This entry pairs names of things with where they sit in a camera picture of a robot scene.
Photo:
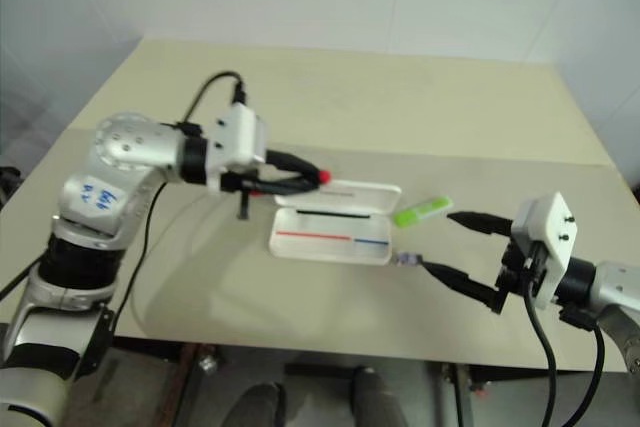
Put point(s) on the dark rounded shape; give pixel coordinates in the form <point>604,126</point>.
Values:
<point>377,397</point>
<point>260,404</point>

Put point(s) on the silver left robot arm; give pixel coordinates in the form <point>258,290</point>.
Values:
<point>125,147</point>

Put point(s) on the white pencil case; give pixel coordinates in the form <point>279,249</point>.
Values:
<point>330,234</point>

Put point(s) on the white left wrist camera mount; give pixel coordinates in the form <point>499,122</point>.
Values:
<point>242,137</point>

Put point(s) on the red marker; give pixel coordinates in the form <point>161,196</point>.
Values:
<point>326,176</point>

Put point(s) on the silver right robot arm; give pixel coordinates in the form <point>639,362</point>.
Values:
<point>615,282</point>

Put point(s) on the small purple eraser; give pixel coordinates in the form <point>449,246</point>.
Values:
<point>407,259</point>

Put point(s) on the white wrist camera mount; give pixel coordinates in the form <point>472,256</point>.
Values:
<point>242,137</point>
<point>555,227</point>

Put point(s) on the metal table leg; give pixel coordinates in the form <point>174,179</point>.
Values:
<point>457,394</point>

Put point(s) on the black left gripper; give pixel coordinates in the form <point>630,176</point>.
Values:
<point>243,182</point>

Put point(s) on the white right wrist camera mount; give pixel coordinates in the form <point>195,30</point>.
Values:
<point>555,227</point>

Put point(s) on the black table crossbar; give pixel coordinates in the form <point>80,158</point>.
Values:
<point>325,369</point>

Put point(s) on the green marker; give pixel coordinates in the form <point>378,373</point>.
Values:
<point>422,211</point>

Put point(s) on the dark object beside table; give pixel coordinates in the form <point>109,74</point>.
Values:
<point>9,187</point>

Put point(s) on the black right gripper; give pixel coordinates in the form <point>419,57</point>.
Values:
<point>520,267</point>

